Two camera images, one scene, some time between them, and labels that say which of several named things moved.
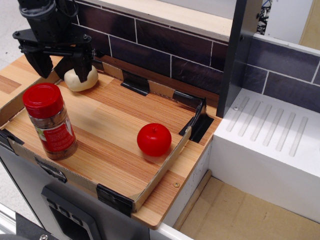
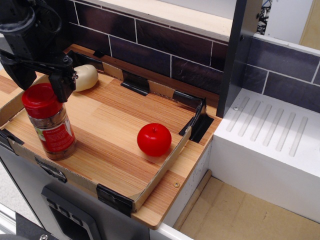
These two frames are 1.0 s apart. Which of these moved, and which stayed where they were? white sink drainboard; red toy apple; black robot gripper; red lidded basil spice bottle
Moved: black robot gripper
Stayed: red lidded basil spice bottle; white sink drainboard; red toy apple
